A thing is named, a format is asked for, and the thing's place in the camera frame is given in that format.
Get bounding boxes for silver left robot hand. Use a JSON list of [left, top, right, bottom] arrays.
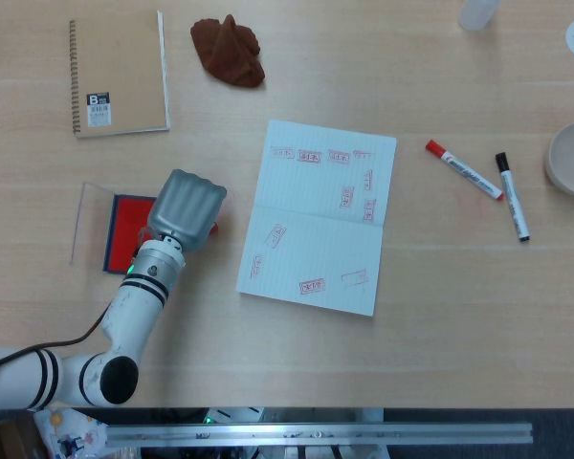
[[145, 168, 228, 253]]

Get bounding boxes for open white lined notebook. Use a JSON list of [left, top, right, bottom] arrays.
[[234, 119, 398, 317]]

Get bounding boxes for brown kraft spiral notebook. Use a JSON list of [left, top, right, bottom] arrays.
[[68, 10, 172, 141]]

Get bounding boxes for red ink pad clear lid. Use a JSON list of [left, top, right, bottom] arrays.
[[69, 182, 160, 275]]

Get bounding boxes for crumpled brown cloth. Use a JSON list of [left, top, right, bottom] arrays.
[[189, 13, 266, 91]]

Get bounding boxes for white base unit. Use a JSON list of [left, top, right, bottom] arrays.
[[205, 406, 265, 425]]

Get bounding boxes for white printed paper sheet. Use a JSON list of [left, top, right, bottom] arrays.
[[33, 408, 109, 459]]

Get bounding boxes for red cap whiteboard marker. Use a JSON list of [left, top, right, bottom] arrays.
[[425, 139, 504, 202]]

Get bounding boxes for black cap whiteboard marker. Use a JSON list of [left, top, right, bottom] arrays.
[[495, 151, 532, 243]]

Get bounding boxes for translucent squeeze bottle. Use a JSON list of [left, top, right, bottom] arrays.
[[458, 0, 501, 32]]

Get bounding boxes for beige bowl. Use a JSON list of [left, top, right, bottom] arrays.
[[548, 120, 574, 198]]

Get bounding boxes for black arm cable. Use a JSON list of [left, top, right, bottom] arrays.
[[0, 305, 114, 367]]

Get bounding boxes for aluminium profile rail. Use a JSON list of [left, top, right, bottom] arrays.
[[105, 422, 535, 448]]

